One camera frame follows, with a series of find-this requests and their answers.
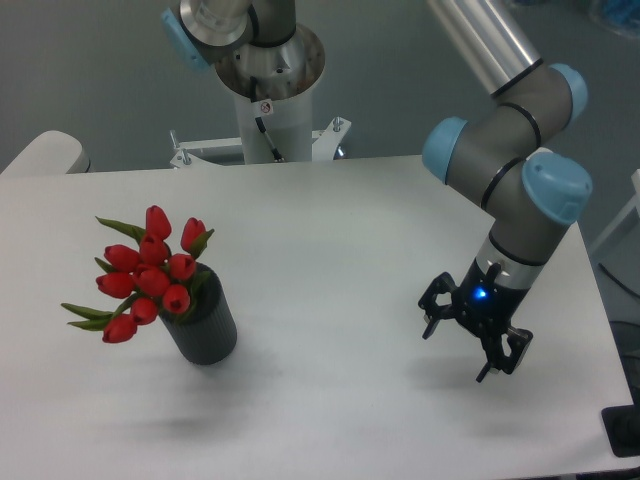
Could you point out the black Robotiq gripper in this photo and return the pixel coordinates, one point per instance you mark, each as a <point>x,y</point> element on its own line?
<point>483,307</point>

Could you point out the blue object top right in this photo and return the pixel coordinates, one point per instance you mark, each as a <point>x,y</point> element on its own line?
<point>618,16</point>

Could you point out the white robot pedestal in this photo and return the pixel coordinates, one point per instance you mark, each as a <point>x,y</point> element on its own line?
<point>272,90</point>

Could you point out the white chair seat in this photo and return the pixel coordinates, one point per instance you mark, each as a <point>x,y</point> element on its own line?
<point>51,153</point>

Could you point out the dark grey ribbed vase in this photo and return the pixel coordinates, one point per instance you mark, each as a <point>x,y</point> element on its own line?
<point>209,335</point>

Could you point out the black box at table edge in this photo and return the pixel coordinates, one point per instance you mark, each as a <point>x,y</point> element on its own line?
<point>622,427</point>

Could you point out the red tulip bouquet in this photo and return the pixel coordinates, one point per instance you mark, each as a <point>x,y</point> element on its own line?
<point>150,280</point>

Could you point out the white furniture frame right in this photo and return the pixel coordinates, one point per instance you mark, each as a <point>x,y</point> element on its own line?
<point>620,226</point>

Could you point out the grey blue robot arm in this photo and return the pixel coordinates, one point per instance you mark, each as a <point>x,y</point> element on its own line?
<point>498,163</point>

